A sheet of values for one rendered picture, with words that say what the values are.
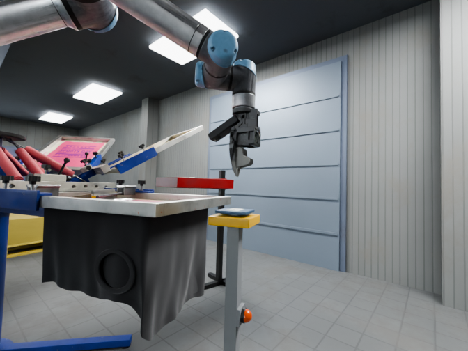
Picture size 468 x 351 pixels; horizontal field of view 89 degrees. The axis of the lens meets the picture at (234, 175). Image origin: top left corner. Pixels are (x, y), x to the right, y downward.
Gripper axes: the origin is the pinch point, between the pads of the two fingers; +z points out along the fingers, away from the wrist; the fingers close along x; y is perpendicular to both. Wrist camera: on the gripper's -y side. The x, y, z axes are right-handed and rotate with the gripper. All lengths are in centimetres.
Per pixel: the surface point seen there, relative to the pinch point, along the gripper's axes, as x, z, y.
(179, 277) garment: 10.3, 41.0, -26.2
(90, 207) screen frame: -18.3, 12.3, -40.7
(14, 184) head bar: -10, 7, -99
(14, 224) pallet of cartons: 120, 66, -366
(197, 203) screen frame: 5.9, 11.0, -16.9
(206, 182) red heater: 120, 2, -75
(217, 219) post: -6.5, 14.2, -2.5
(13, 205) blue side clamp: -21, 14, -77
